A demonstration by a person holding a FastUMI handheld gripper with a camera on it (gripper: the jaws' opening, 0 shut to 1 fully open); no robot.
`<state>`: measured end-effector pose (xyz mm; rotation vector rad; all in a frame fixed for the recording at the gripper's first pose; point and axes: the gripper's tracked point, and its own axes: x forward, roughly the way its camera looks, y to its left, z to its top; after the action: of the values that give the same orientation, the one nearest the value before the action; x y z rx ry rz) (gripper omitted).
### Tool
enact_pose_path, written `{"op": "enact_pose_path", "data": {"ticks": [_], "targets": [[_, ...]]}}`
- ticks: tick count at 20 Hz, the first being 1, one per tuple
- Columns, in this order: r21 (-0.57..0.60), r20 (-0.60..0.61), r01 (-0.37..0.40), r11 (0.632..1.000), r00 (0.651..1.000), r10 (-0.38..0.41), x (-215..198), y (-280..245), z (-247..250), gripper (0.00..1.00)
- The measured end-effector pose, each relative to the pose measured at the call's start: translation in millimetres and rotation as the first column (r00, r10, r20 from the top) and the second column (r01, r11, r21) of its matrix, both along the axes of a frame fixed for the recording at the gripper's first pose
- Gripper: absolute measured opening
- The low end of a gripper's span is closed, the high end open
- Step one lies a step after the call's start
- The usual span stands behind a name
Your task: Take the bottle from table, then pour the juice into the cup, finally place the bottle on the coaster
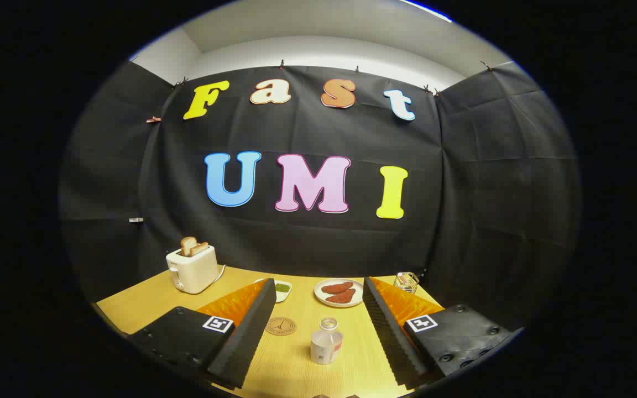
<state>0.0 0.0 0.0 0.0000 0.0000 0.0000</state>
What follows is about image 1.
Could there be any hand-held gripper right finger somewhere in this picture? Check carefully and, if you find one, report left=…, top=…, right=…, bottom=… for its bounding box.
left=363, top=276, right=524, bottom=390

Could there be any metal wire holder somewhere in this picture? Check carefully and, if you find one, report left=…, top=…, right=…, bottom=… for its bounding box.
left=394, top=271, right=420, bottom=294

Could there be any wooden table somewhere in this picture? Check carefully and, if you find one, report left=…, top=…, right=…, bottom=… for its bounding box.
left=96, top=265, right=446, bottom=398

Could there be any round cork coaster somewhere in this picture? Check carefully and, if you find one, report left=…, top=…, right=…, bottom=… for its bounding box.
left=266, top=317, right=297, bottom=336

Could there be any cream toaster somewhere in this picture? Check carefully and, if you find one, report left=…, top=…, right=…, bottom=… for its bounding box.
left=166, top=245, right=220, bottom=295

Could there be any clear plastic juice bottle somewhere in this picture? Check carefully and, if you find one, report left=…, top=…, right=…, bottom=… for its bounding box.
left=310, top=318, right=344, bottom=365

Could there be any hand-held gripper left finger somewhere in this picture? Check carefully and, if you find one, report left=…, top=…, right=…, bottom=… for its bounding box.
left=128, top=278, right=278, bottom=390

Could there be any white round plate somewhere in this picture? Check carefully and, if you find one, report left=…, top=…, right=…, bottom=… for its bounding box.
left=314, top=278, right=364, bottom=308

